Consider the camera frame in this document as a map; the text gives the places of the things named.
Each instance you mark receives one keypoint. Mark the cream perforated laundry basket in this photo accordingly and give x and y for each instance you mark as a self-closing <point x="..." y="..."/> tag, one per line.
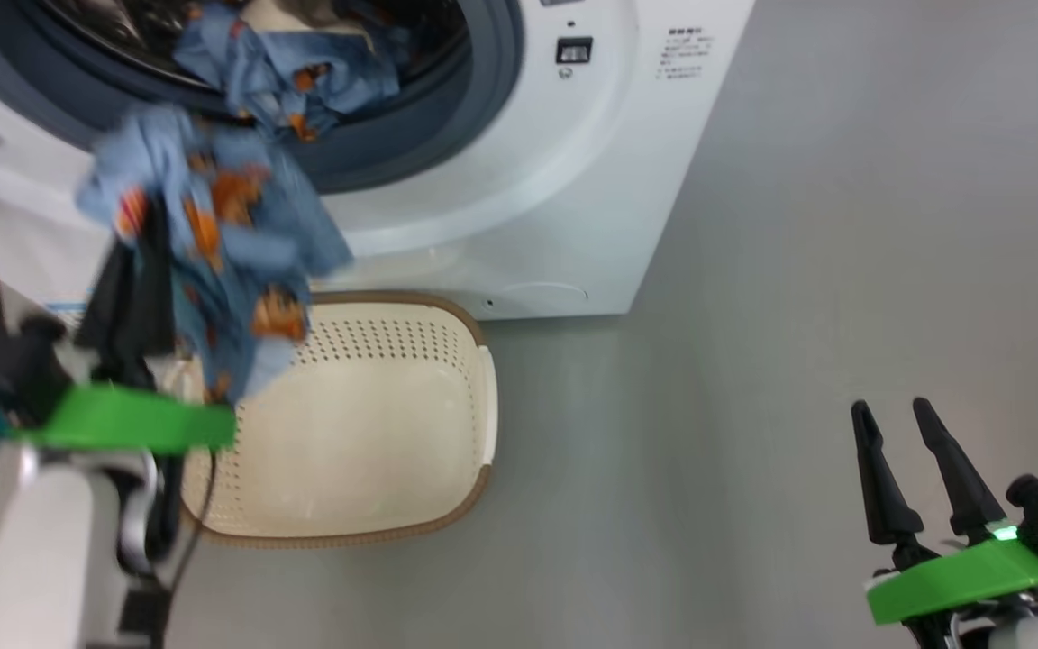
<point x="375" y="433"/>

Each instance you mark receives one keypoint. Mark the white front-load washing machine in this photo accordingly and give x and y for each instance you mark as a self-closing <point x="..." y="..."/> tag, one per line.
<point x="528" y="180"/>

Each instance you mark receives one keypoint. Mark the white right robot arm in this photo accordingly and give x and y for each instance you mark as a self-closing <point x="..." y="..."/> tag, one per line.
<point x="1033" y="635"/>

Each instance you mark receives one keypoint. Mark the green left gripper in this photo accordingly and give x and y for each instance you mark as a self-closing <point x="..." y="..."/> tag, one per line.
<point x="132" y="424"/>

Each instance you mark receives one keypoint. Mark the printed warning text label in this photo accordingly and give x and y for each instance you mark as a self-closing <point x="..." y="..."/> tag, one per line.
<point x="686" y="54"/>

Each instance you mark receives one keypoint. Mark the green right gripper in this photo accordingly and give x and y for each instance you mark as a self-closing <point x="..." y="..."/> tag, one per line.
<point x="960" y="577"/>

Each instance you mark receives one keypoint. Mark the blue energy label sticker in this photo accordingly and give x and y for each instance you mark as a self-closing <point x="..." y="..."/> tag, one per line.
<point x="68" y="308"/>

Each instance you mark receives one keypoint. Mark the blue bear-print garment cream lining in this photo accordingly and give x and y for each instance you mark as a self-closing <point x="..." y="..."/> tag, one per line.
<point x="285" y="72"/>

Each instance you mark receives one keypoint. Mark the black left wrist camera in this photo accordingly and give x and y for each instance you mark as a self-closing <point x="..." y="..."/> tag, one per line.
<point x="5" y="370"/>

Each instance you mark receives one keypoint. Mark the round drain filter cover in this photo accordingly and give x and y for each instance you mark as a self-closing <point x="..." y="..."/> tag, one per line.
<point x="541" y="297"/>

